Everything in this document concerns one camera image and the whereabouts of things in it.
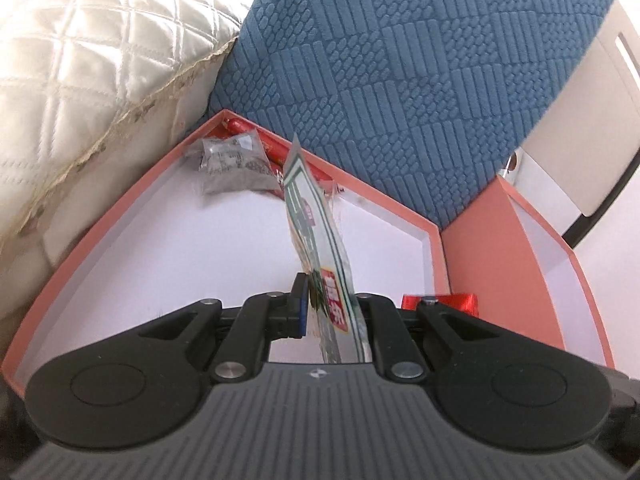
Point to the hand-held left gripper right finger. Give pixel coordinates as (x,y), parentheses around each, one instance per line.
(372,310)

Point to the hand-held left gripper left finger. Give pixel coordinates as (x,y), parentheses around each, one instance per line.
(300,305)

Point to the green bordered clear snack packet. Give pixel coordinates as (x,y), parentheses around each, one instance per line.
(320,240)

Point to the shallow pink cardboard box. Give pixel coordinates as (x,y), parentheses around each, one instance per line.
(210,250)

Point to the deep pink cardboard box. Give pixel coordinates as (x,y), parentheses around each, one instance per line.
(550,280)

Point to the crinkled red foil packet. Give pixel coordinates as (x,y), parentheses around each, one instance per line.
(457,304)

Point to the long red snack packet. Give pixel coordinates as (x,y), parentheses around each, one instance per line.
(275,152)

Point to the grey snack packet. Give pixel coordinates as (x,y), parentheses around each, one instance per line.
(230,165)

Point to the blue textured cushion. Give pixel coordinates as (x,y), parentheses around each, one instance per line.
(400,70)

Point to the white cabinet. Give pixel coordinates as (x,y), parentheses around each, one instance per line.
(590,110)

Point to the cream quilted pillow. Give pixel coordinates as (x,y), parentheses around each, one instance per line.
(100,85)

